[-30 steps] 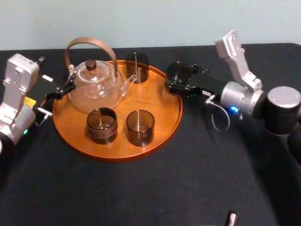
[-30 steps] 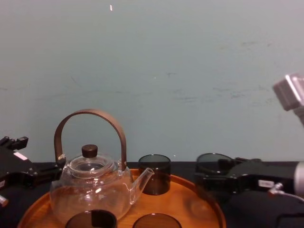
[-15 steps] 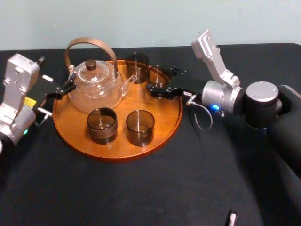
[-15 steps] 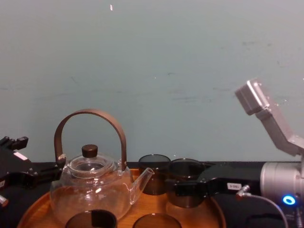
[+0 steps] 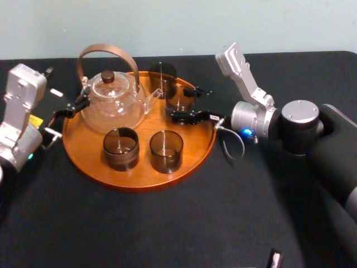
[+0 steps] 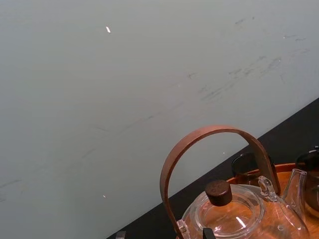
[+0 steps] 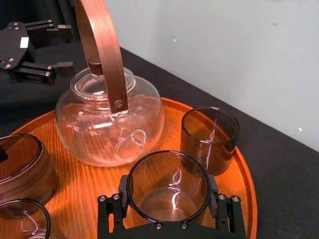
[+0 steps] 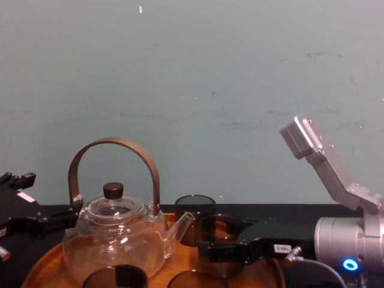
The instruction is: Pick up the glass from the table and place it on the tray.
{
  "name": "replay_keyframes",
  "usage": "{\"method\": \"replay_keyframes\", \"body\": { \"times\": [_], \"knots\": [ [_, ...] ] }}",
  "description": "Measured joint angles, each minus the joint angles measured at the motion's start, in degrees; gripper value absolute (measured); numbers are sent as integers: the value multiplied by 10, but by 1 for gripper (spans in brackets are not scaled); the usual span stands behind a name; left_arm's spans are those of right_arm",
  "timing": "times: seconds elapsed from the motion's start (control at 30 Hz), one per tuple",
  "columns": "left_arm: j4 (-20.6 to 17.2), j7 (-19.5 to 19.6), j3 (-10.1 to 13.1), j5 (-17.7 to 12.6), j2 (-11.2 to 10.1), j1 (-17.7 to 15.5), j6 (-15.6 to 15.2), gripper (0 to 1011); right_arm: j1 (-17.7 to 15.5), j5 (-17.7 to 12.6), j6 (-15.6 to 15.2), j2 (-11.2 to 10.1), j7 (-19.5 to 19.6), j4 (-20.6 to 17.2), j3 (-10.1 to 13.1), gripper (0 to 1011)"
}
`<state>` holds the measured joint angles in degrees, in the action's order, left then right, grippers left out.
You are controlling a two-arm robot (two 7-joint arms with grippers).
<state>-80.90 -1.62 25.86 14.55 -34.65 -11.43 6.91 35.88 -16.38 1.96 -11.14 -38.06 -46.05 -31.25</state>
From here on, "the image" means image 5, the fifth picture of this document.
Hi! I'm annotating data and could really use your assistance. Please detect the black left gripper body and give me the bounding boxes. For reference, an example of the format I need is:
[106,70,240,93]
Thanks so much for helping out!
[32,83,71,150]

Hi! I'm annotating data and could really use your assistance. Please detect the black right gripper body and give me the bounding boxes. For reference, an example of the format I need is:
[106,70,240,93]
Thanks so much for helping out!
[208,92,233,132]

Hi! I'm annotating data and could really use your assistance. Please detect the smoked glass cup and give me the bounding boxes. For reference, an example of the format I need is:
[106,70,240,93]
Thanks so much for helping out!
[165,83,197,113]
[103,127,139,171]
[149,131,184,174]
[148,63,178,94]

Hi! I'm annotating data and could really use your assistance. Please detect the round wooden tray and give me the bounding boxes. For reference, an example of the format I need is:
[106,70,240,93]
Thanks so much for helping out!
[61,71,218,193]

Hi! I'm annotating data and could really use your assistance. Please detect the glass lid with brown knob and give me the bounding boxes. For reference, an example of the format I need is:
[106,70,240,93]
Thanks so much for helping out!
[91,70,129,98]

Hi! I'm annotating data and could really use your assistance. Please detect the black table cloth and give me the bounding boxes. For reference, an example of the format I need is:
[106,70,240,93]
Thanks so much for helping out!
[0,50,357,268]

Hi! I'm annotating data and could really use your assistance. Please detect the small dark pale-tipped object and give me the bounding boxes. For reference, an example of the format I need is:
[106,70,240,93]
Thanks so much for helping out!
[267,247,283,268]

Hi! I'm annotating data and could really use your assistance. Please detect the left gripper cable silver plug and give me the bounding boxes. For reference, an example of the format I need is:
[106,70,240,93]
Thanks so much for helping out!
[43,127,62,149]

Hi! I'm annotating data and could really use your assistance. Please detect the glass teapot with brown handle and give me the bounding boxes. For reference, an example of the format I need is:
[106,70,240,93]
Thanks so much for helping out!
[76,44,164,131]

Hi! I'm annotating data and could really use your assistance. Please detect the thin dark right gripper cable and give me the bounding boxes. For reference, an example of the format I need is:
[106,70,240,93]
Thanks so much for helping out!
[214,118,247,165]

